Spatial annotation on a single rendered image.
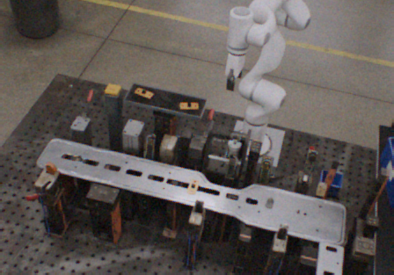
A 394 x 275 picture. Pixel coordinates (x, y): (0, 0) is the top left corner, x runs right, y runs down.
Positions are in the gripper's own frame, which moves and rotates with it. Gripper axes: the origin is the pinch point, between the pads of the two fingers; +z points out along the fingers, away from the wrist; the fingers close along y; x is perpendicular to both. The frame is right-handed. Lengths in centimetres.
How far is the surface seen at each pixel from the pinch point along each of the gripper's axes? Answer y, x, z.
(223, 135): 4.9, -0.6, 26.0
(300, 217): 19, 41, 46
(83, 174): 37, -53, 43
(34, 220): 50, -76, 72
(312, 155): 2.6, 37.9, 24.0
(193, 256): 43, 2, 65
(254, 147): -0.2, 12.6, 32.2
